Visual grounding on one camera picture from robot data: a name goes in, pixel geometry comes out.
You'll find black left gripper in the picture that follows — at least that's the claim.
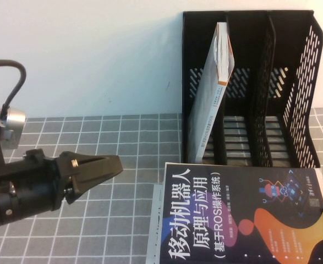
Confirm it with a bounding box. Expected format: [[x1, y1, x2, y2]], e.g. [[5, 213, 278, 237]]
[[10, 148, 124, 221]]

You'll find dark mobile robot book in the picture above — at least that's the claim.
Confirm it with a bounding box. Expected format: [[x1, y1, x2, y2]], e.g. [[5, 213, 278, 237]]
[[154, 162, 323, 264]]

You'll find white book orange spine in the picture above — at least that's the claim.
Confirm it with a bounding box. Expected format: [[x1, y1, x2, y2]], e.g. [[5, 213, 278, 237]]
[[191, 21, 236, 164]]

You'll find grey book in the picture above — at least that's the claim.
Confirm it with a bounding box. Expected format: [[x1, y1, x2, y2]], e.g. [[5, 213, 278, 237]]
[[147, 183, 165, 264]]

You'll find black plastic book stand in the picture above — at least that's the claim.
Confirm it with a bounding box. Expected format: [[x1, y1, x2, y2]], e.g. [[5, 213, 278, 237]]
[[182, 10, 323, 168]]

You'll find grey checked tablecloth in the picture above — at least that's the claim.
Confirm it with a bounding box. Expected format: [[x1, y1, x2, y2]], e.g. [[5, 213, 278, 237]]
[[0, 106, 323, 264]]

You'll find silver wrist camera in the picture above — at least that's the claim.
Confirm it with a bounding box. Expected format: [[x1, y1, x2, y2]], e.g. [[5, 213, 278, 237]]
[[0, 108, 28, 150]]

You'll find black camera cable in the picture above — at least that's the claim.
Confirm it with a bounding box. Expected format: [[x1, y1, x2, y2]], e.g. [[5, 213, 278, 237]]
[[0, 59, 28, 118]]

